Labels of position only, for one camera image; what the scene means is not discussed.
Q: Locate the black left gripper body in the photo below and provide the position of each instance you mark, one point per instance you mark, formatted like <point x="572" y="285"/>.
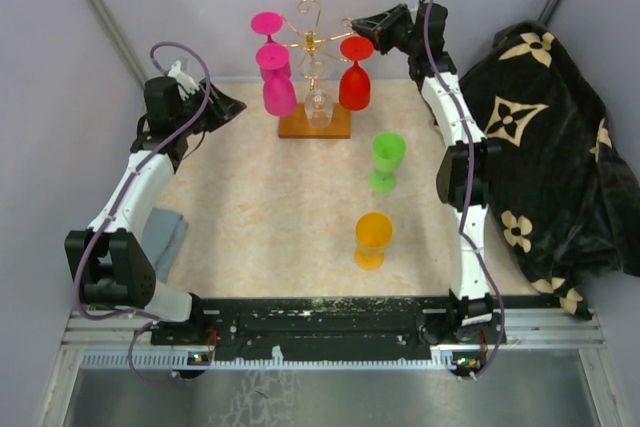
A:
<point x="192" y="106"/>

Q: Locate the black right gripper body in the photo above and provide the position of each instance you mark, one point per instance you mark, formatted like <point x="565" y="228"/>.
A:
<point x="400" y="38"/>

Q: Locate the red plastic wine glass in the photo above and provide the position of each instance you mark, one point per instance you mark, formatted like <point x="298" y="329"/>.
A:
<point x="355" y="84"/>

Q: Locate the gold wire wine glass rack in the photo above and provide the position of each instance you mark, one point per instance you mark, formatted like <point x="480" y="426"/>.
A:
<point x="296" y="125"/>

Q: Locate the magenta plastic wine glass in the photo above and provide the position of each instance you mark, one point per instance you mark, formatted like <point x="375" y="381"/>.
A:
<point x="268" y="23"/>

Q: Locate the clear wine glass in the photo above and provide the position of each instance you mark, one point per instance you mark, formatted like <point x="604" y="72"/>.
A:
<point x="317" y="104"/>

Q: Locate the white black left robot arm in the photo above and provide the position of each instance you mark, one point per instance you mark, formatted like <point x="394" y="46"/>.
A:
<point x="106" y="260"/>

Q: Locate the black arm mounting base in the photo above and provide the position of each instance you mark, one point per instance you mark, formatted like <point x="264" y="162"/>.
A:
<point x="320" y="333"/>

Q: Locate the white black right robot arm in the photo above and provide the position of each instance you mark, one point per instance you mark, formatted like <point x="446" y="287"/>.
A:
<point x="462" y="181"/>

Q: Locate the green plastic wine glass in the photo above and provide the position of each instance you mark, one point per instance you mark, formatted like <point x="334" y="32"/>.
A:
<point x="388" y="150"/>

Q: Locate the orange plastic wine glass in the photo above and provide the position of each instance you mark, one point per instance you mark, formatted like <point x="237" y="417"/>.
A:
<point x="373" y="233"/>

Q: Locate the grey blue cloth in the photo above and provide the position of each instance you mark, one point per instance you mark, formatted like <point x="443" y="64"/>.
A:
<point x="162" y="239"/>

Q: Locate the black floral blanket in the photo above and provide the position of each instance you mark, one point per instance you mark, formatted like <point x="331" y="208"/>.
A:
<point x="566" y="202"/>

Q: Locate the aluminium frame rail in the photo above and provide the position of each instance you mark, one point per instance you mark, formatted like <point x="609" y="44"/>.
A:
<point x="549" y="371"/>

